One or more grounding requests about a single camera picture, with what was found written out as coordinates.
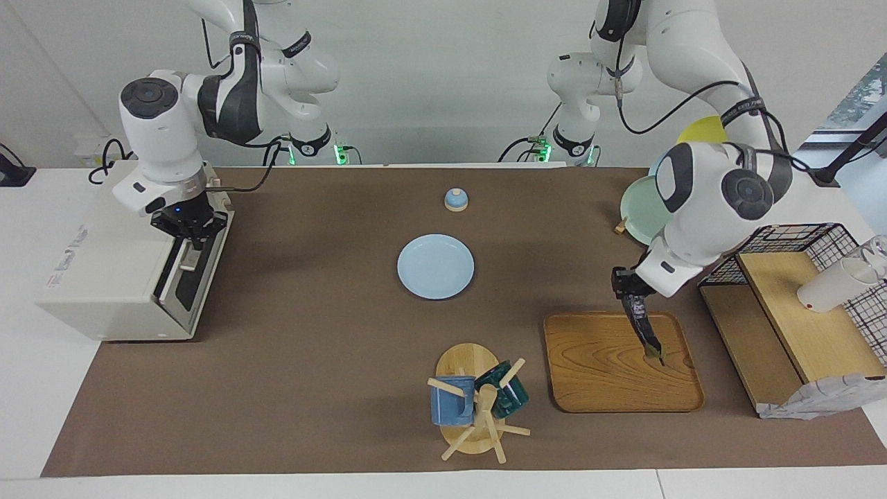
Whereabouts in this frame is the dark purple eggplant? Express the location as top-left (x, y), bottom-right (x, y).
top-left (626, 295), bottom-right (668, 367)

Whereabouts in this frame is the white toaster oven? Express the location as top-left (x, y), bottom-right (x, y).
top-left (35, 161), bottom-right (235, 342)

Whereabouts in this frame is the wooden serving tray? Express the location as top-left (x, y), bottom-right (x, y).
top-left (543, 311), bottom-right (705, 414)

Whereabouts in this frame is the pale green plate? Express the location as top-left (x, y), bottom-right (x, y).
top-left (620, 175), bottom-right (676, 247)

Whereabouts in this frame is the dark green mug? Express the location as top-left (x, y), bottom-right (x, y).
top-left (474, 360), bottom-right (530, 419)

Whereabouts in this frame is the yellow plate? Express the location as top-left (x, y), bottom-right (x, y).
top-left (676, 116), bottom-right (730, 146)

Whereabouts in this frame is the wooden mug tree stand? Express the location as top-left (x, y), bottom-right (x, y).
top-left (427, 342), bottom-right (532, 465)

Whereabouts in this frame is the black clamp base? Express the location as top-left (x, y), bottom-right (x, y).
top-left (0, 142), bottom-right (37, 188)

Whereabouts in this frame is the brown table mat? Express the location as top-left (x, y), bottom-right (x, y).
top-left (40, 166), bottom-right (887, 478)

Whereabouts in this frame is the white cup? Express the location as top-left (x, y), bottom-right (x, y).
top-left (796, 258), bottom-right (881, 313)

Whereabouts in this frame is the grey white patterned cloth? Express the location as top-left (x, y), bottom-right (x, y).
top-left (758, 373), bottom-right (887, 421)

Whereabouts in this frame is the blue mug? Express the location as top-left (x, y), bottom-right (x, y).
top-left (430, 376), bottom-right (477, 427)

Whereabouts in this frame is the clear glass cup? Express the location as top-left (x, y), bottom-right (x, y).
top-left (859, 234), bottom-right (887, 278)

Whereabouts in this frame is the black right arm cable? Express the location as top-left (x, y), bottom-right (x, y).
top-left (201, 135), bottom-right (292, 193)

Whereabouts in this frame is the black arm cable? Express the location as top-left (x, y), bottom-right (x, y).
top-left (592, 0), bottom-right (832, 181)
top-left (201, 135), bottom-right (292, 193)

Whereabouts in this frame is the black power cable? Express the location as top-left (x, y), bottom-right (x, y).
top-left (88, 139), bottom-right (132, 185)

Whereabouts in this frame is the white wall socket box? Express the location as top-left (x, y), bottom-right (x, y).
top-left (75, 135), bottom-right (122, 167)

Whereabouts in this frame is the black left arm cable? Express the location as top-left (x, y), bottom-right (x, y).
top-left (592, 0), bottom-right (832, 181)

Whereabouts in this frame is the wire and wood shelf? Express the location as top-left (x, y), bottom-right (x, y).
top-left (698, 222), bottom-right (887, 417)

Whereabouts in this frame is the black camera stand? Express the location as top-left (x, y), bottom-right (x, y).
top-left (807, 111), bottom-right (887, 188)

